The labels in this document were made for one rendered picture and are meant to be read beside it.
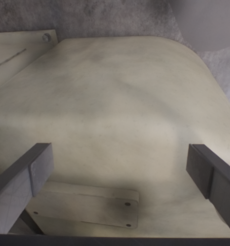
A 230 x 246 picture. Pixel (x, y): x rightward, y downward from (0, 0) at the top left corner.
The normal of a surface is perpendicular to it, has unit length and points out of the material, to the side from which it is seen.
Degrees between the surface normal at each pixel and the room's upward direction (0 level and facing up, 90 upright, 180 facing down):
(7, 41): 0
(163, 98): 90
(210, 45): 0
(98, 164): 0
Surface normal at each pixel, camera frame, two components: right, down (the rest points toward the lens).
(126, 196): -0.07, -0.78
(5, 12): -0.15, 0.63
